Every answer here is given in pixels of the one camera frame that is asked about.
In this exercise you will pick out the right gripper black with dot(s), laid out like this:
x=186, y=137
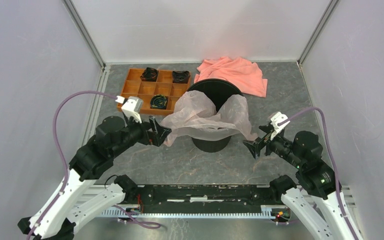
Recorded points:
x=255, y=147

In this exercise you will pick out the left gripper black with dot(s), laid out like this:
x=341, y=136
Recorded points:
x=161, y=135

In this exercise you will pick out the pink plastic trash bag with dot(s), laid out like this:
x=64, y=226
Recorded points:
x=195, y=115

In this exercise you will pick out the black trash bin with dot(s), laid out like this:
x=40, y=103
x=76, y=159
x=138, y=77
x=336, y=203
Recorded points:
x=218, y=91

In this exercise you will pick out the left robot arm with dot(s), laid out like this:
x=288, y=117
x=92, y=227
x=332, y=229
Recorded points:
x=112, y=137

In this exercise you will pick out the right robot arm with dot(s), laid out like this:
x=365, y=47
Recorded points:
x=319, y=203

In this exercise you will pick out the orange compartment tray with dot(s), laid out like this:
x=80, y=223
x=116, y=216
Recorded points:
x=145, y=90

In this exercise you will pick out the black rolled belt left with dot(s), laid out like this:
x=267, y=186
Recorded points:
x=150, y=74

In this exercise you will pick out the black rolled belt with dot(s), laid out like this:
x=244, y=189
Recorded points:
x=180, y=77
x=150, y=74

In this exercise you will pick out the black rolled belt right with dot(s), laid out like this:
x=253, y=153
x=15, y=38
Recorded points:
x=180, y=77

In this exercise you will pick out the salmon pink cloth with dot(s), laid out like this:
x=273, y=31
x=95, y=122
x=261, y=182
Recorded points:
x=244, y=74

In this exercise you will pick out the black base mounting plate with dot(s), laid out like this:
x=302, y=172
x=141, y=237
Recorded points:
x=202, y=199

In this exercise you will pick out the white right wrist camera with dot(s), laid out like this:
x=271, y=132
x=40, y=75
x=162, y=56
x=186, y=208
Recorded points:
x=277, y=122

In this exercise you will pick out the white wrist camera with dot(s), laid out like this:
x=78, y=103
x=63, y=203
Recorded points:
x=130, y=107
x=277, y=122

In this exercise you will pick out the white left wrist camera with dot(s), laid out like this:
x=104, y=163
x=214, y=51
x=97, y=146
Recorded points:
x=130, y=107

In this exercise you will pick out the aluminium frame rail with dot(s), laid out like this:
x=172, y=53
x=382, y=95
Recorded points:
x=117, y=210

